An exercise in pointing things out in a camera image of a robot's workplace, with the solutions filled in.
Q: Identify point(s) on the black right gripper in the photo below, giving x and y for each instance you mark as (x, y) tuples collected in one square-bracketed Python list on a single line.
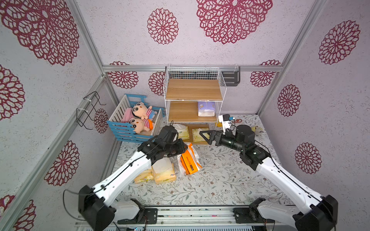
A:
[(218, 137)]

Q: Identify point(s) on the green tissue pack right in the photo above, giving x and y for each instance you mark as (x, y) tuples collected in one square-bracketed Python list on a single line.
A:
[(197, 137)]

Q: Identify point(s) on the purple tissue pack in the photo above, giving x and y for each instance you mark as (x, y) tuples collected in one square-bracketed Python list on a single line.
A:
[(206, 109)]

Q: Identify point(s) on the blue white toy crib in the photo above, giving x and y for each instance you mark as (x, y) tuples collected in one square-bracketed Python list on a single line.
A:
[(130, 128)]

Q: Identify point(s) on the yellow tissue pack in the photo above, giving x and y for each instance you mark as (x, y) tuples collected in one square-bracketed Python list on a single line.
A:
[(145, 176), (163, 171)]

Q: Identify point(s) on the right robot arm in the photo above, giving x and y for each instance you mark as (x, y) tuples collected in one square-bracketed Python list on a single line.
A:
[(310, 210)]

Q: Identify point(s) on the orange tissue pack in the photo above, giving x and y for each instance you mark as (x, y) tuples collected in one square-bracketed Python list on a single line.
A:
[(189, 161)]

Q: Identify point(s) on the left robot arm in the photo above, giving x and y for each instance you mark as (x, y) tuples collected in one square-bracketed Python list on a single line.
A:
[(95, 204)]

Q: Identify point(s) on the green tissue pack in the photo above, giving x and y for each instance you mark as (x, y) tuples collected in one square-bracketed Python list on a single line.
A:
[(197, 137), (183, 132)]

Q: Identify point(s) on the small yellow grey plush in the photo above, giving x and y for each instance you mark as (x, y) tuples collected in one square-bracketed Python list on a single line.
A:
[(257, 130)]

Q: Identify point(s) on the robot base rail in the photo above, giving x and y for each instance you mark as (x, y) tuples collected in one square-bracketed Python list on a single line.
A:
[(133, 214)]

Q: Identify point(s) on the plush doll orange shorts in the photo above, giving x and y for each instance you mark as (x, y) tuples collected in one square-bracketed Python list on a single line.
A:
[(142, 126)]

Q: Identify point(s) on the white wire wooden shelf rack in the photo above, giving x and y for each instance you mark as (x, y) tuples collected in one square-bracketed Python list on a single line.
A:
[(184, 86)]

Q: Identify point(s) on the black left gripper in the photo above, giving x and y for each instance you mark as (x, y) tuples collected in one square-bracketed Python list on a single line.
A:
[(181, 149)]

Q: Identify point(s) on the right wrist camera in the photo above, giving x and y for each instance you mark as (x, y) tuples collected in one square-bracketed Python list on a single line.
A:
[(226, 121)]

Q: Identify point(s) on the plush doll blue shorts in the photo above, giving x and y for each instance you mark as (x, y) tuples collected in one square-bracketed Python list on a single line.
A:
[(141, 111)]

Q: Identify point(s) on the black wire wall rack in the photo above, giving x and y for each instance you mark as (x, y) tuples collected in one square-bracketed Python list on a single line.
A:
[(83, 114)]

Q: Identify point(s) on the green tissue pack left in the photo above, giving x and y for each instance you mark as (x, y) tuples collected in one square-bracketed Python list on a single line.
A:
[(183, 132)]

